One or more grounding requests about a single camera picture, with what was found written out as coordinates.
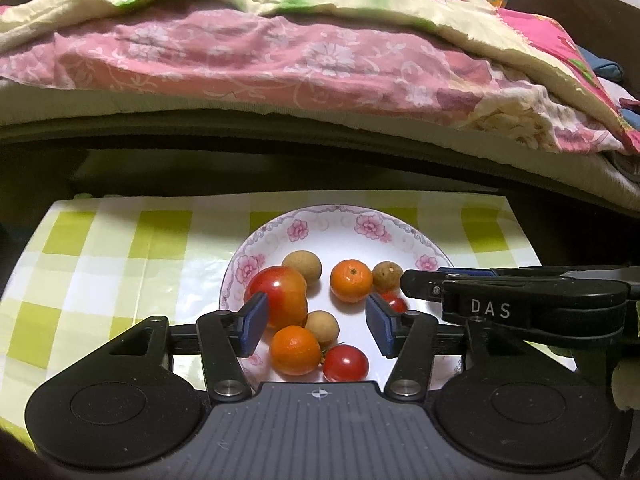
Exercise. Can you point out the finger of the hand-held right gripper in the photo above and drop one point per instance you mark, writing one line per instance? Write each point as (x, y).
(422, 285)
(470, 273)

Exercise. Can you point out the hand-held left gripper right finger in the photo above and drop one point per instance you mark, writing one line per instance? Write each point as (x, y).
(377, 325)

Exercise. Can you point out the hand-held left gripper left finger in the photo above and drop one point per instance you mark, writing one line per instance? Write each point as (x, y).
(255, 322)

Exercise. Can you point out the red cherry tomato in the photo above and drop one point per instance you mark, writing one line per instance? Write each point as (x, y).
(346, 364)
(396, 304)

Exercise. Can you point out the large orange-red tomato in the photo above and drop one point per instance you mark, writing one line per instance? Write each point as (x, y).
(280, 295)

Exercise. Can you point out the brown longan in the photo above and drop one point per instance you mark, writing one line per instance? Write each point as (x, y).
(386, 275)
(324, 327)
(301, 266)

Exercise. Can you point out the orange mandarin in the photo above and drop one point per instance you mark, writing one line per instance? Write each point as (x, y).
(295, 351)
(351, 281)

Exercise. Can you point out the white floral plate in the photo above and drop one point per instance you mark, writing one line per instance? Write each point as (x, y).
(325, 240)

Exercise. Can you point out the green checked tablecloth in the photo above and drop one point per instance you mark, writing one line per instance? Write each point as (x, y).
(100, 270)

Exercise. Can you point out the blue cloth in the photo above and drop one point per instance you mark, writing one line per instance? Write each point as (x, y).
(605, 65)

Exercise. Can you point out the pink floral blanket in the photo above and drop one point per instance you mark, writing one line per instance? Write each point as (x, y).
(250, 60)

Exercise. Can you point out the bed with floral quilts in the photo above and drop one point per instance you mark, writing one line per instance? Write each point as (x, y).
(100, 110)

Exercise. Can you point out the dark headboard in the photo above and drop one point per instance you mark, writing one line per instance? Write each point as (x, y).
(575, 5)

